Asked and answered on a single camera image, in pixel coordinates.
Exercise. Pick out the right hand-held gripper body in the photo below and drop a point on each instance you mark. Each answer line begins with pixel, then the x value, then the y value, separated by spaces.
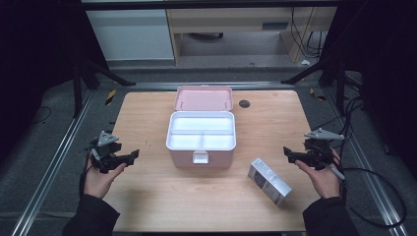
pixel 319 152

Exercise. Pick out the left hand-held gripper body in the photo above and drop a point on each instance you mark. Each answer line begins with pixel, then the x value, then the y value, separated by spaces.
pixel 105 150

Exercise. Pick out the small white carton box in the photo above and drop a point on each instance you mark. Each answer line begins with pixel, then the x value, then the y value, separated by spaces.
pixel 268 182

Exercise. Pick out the pink storage box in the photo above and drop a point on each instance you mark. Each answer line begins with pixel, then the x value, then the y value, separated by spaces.
pixel 203 98

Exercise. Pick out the person's right hand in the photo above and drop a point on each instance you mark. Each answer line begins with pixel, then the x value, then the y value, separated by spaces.
pixel 323 182

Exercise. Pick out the person's left hand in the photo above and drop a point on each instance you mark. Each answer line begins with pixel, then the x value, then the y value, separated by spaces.
pixel 98 183

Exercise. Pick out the yellow and black tape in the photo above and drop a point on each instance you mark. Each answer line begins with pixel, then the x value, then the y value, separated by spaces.
pixel 317 95
pixel 110 97

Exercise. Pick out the black metal stand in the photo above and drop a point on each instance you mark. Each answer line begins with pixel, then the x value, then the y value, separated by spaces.
pixel 341 85
pixel 77 91

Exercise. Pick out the black round table grommet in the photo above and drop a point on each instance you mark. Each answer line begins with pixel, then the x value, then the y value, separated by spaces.
pixel 244 104

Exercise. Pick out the white divided tray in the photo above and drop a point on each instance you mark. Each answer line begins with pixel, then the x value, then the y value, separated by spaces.
pixel 200 132

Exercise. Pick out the small white scrap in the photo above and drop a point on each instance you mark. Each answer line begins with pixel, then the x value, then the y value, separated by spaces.
pixel 305 62

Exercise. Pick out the dark curtain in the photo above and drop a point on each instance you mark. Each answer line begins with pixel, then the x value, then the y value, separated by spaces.
pixel 383 65
pixel 36 65

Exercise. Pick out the white cabinet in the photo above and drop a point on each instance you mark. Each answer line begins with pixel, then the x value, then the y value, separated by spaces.
pixel 131 32

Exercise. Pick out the light wooden desk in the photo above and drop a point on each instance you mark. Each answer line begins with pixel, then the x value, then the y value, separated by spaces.
pixel 229 19

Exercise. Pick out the aluminium floor rail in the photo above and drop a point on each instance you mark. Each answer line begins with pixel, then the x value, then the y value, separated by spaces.
pixel 49 170
pixel 370 170
pixel 164 86

